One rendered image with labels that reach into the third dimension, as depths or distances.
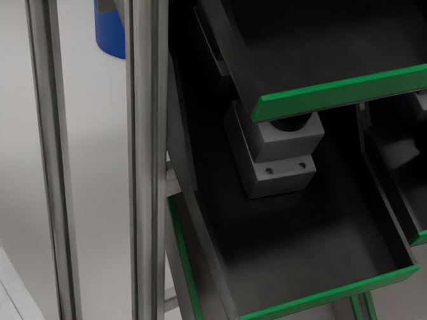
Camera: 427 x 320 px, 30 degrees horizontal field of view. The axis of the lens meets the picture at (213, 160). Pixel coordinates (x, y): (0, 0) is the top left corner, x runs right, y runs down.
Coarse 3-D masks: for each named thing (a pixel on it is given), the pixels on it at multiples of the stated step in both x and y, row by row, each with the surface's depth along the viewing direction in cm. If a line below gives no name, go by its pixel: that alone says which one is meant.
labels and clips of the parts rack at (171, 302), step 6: (102, 0) 66; (108, 0) 66; (102, 6) 66; (108, 6) 66; (114, 6) 66; (102, 12) 66; (168, 288) 63; (174, 288) 63; (168, 294) 62; (174, 294) 62; (168, 300) 62; (174, 300) 62; (168, 306) 62; (174, 306) 63
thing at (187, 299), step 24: (168, 168) 64; (168, 216) 60; (168, 240) 61; (192, 240) 63; (192, 264) 63; (192, 288) 58; (216, 288) 63; (192, 312) 59; (216, 312) 63; (312, 312) 65; (336, 312) 66; (360, 312) 62
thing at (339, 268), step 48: (192, 0) 62; (192, 48) 60; (192, 96) 58; (192, 144) 56; (336, 144) 58; (192, 192) 52; (240, 192) 55; (288, 192) 56; (336, 192) 56; (240, 240) 53; (288, 240) 54; (336, 240) 55; (384, 240) 55; (240, 288) 51; (288, 288) 52; (336, 288) 51
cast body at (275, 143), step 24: (240, 120) 53; (288, 120) 50; (312, 120) 51; (240, 144) 54; (264, 144) 50; (288, 144) 51; (312, 144) 52; (240, 168) 55; (264, 168) 52; (288, 168) 53; (312, 168) 53; (264, 192) 54
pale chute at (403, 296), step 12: (420, 252) 71; (420, 264) 71; (420, 276) 71; (384, 288) 70; (396, 288) 70; (408, 288) 71; (420, 288) 71; (360, 300) 66; (372, 300) 65; (384, 300) 70; (396, 300) 70; (408, 300) 70; (420, 300) 71; (372, 312) 65; (384, 312) 69; (396, 312) 70; (408, 312) 70; (420, 312) 71
